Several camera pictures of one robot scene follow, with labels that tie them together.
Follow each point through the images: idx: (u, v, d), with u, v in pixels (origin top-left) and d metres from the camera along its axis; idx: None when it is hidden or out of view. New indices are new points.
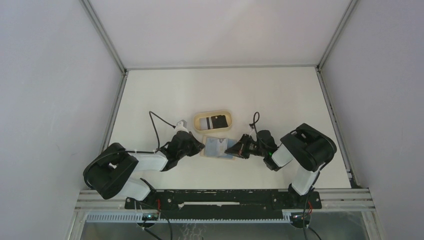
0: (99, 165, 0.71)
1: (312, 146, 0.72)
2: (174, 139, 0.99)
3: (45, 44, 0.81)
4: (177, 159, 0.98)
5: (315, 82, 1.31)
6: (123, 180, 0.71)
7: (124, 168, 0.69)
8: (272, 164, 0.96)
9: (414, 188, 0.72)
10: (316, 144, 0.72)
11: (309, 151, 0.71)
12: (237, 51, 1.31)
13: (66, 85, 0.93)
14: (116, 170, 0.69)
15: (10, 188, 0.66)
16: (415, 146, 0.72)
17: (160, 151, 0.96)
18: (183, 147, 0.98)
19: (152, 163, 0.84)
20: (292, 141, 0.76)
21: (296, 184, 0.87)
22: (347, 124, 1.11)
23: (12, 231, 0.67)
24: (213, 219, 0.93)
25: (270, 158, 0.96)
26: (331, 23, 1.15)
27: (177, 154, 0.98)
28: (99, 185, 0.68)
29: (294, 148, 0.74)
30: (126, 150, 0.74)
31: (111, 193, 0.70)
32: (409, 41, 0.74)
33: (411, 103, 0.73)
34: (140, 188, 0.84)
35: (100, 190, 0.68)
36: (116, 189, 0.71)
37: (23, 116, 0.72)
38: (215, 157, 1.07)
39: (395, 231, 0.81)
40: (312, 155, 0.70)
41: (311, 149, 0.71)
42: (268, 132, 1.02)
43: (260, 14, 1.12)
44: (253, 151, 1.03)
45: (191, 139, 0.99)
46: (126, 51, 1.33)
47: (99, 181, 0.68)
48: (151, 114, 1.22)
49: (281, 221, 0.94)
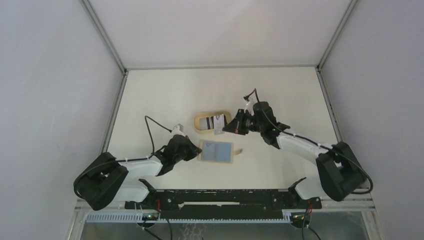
0: (89, 176, 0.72)
1: (348, 181, 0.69)
2: (170, 142, 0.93)
3: (45, 44, 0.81)
4: (173, 164, 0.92)
5: (315, 82, 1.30)
6: (114, 190, 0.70)
7: (114, 178, 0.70)
8: (269, 138, 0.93)
9: (414, 188, 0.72)
10: (352, 179, 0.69)
11: (344, 188, 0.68)
12: (237, 51, 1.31)
13: (66, 85, 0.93)
14: (106, 180, 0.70)
15: (10, 188, 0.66)
16: (414, 146, 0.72)
17: (155, 155, 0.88)
18: (179, 151, 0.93)
19: (145, 170, 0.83)
20: (334, 172, 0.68)
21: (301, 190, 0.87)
22: (347, 125, 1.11)
23: (12, 231, 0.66)
24: (213, 219, 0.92)
25: (268, 133, 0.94)
26: (331, 23, 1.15)
27: (174, 158, 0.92)
28: (90, 195, 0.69)
29: (333, 181, 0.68)
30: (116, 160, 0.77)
31: (102, 204, 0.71)
32: (408, 41, 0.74)
33: (411, 102, 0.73)
34: (135, 191, 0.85)
35: (90, 200, 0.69)
36: (108, 200, 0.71)
37: (23, 116, 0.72)
38: (212, 162, 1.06)
39: (395, 231, 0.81)
40: (340, 185, 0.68)
41: (346, 186, 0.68)
42: (266, 104, 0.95)
43: (260, 14, 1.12)
44: (250, 127, 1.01)
45: (188, 143, 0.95)
46: (126, 51, 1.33)
47: (89, 191, 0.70)
48: (146, 118, 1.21)
49: (281, 221, 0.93)
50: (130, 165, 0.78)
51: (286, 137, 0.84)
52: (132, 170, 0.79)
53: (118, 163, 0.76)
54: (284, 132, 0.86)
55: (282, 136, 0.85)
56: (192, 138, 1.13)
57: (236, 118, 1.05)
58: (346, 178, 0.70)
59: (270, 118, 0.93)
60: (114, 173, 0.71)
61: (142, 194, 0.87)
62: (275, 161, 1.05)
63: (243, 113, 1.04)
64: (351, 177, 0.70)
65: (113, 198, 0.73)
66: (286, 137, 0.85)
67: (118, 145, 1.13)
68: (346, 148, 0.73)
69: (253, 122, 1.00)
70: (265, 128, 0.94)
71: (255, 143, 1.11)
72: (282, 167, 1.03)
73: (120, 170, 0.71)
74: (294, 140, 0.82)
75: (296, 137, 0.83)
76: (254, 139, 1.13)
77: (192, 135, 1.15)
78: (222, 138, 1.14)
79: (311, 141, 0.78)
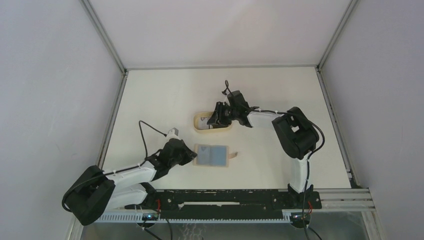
0: (77, 191, 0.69)
1: (302, 139, 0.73)
2: (166, 146, 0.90)
3: (45, 44, 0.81)
4: (169, 168, 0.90)
5: (315, 82, 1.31)
6: (103, 204, 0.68)
7: (102, 192, 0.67)
8: (243, 119, 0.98)
9: (413, 189, 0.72)
10: (306, 137, 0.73)
11: (300, 145, 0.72)
12: (237, 50, 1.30)
13: (66, 85, 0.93)
14: (94, 194, 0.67)
15: (11, 188, 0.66)
16: (414, 146, 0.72)
17: (150, 159, 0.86)
18: (175, 155, 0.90)
19: (136, 177, 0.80)
20: (286, 130, 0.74)
21: (293, 181, 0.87)
22: (346, 125, 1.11)
23: (13, 232, 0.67)
24: (213, 219, 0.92)
25: (242, 114, 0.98)
26: (330, 23, 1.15)
27: (170, 162, 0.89)
28: (79, 211, 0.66)
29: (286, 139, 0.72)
30: (104, 174, 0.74)
31: (92, 218, 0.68)
32: (408, 42, 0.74)
33: (410, 103, 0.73)
34: (132, 197, 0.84)
35: (79, 216, 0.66)
36: (97, 213, 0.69)
37: (23, 116, 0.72)
38: (208, 166, 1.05)
39: (395, 231, 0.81)
40: (296, 144, 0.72)
41: (301, 143, 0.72)
42: (238, 92, 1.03)
43: (260, 14, 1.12)
44: (229, 116, 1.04)
45: (184, 147, 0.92)
46: (126, 51, 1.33)
47: (78, 207, 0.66)
48: (141, 123, 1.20)
49: (281, 221, 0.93)
50: (120, 176, 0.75)
51: (252, 113, 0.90)
52: (123, 180, 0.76)
53: (107, 176, 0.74)
54: (251, 110, 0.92)
55: (250, 113, 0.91)
56: (192, 138, 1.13)
57: (217, 111, 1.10)
58: (300, 137, 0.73)
59: (242, 102, 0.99)
60: (101, 186, 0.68)
61: (139, 197, 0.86)
62: (275, 161, 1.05)
63: (223, 105, 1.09)
64: (305, 135, 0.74)
65: (103, 211, 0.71)
66: (253, 114, 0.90)
67: (118, 145, 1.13)
68: (300, 111, 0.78)
69: (230, 110, 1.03)
70: (239, 111, 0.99)
71: (255, 143, 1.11)
72: (281, 167, 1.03)
73: (107, 184, 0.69)
74: (258, 114, 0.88)
75: (261, 111, 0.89)
76: (254, 139, 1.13)
77: (191, 135, 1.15)
78: (222, 138, 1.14)
79: (269, 111, 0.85)
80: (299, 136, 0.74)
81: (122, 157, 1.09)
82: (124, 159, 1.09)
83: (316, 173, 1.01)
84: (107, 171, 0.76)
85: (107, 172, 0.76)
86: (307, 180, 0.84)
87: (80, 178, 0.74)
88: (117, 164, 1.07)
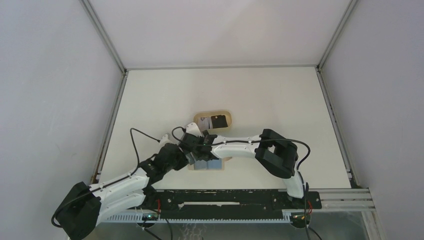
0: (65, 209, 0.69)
1: (287, 158, 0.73)
2: (161, 150, 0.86)
3: (45, 46, 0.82)
4: (163, 173, 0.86)
5: (315, 82, 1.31)
6: (90, 219, 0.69)
7: (88, 210, 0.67)
8: (205, 154, 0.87)
9: (414, 190, 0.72)
10: (289, 154, 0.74)
11: (290, 166, 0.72)
12: (237, 50, 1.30)
13: (67, 85, 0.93)
14: (81, 212, 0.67)
15: (11, 187, 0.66)
16: (415, 146, 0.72)
17: (144, 165, 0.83)
18: (170, 160, 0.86)
19: (128, 188, 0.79)
20: (273, 158, 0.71)
21: (292, 191, 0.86)
22: (347, 125, 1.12)
23: (13, 232, 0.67)
24: (213, 219, 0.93)
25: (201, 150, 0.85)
26: (331, 22, 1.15)
27: (164, 167, 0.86)
28: (68, 226, 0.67)
29: (277, 167, 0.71)
30: (91, 191, 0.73)
31: (81, 232, 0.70)
32: (408, 41, 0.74)
33: (411, 102, 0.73)
34: (127, 204, 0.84)
35: (69, 231, 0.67)
36: (86, 227, 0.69)
37: (23, 116, 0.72)
38: (204, 170, 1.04)
39: (395, 231, 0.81)
40: (287, 166, 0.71)
41: (290, 162, 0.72)
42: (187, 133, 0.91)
43: (260, 14, 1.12)
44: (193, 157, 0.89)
45: (179, 152, 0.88)
46: (126, 51, 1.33)
47: (68, 223, 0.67)
48: (132, 131, 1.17)
49: (281, 221, 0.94)
50: (107, 191, 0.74)
51: (219, 146, 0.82)
52: (111, 195, 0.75)
53: (93, 193, 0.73)
54: (215, 144, 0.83)
55: (215, 147, 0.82)
56: None
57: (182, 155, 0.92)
58: (285, 157, 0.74)
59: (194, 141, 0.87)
60: (87, 204, 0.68)
61: (136, 201, 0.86)
62: None
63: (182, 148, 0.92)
64: (288, 153, 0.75)
65: (93, 225, 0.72)
66: (219, 147, 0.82)
67: (118, 146, 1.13)
68: (272, 131, 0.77)
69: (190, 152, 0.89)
70: (197, 150, 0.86)
71: None
72: None
73: (93, 202, 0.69)
74: (227, 146, 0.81)
75: (227, 142, 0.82)
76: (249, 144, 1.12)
77: None
78: None
79: (242, 141, 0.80)
80: (283, 157, 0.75)
81: (122, 157, 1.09)
82: (124, 160, 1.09)
83: (317, 173, 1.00)
84: (94, 186, 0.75)
85: (94, 188, 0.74)
86: (303, 184, 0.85)
87: (68, 195, 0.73)
88: (117, 164, 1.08)
